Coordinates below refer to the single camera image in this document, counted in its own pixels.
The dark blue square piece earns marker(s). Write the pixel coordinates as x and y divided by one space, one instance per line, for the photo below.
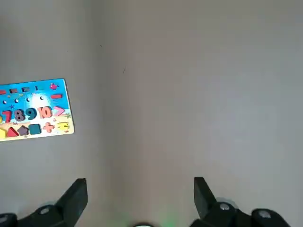
35 129

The orange plus sign piece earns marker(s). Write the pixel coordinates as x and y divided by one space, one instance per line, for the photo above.
49 127

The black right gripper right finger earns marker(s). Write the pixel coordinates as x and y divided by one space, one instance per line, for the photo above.
206 203

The pink greater-than sign piece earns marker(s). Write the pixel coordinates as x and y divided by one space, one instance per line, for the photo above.
59 111

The orange number ten piece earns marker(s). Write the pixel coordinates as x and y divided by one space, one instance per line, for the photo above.
45 112

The brown number eight piece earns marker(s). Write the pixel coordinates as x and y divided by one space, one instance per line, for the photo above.
19 115

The red rectangular block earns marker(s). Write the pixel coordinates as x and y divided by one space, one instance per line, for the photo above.
56 96

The dark blue number nine piece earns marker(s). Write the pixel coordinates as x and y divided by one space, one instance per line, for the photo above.
31 114

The red triangle piece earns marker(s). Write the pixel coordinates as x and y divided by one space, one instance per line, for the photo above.
11 133

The yellow pentagon piece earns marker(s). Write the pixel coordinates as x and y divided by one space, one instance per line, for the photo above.
2 133

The yellow equals sign piece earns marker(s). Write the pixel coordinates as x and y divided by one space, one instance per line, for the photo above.
62 126

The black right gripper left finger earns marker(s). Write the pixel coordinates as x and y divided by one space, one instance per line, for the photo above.
68 203

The blue wooden toy board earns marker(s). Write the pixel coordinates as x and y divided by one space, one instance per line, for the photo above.
35 97

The red number seven piece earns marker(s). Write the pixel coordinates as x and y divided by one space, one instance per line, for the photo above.
8 116

